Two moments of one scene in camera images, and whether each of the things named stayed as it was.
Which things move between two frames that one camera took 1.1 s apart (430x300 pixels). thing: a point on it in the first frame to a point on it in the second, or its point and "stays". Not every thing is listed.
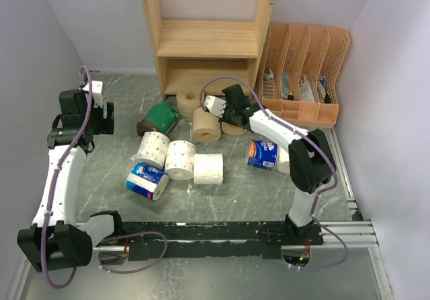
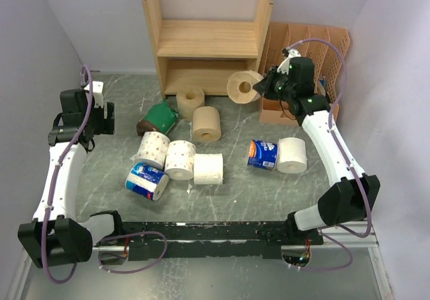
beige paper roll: x=188 y=99 stays
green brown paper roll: x=159 y=117 stays
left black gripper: x=105 y=126 stays
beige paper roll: x=206 y=127 stays
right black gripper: x=224 y=118 to x=264 y=86
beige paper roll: x=230 y=129 to x=240 y=86
